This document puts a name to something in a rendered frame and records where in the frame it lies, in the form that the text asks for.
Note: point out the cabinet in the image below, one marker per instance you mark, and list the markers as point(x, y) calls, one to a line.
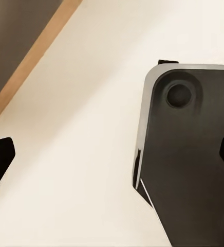
point(21, 23)

